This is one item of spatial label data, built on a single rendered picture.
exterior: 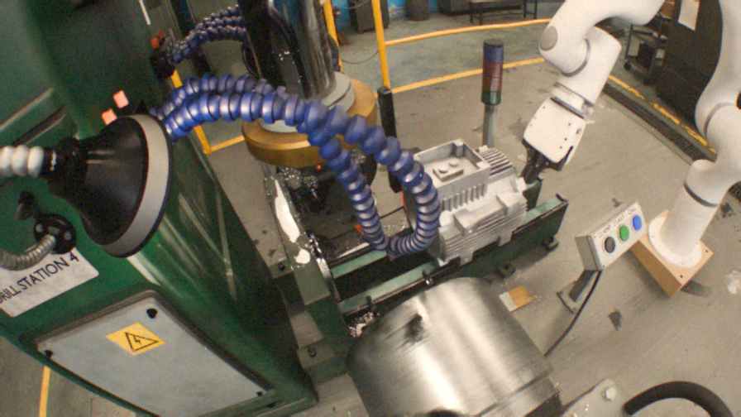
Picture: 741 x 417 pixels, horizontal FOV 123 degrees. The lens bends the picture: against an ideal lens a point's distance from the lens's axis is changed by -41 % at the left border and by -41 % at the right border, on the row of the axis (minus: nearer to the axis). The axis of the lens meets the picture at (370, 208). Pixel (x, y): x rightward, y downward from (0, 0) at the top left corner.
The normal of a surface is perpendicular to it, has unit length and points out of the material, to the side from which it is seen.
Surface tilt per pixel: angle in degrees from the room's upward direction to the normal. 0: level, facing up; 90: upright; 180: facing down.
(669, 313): 0
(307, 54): 90
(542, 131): 63
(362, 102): 0
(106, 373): 90
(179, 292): 90
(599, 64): 76
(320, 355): 0
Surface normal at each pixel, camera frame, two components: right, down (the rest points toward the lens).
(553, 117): -0.87, -0.04
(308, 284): -0.13, -0.69
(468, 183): 0.38, 0.63
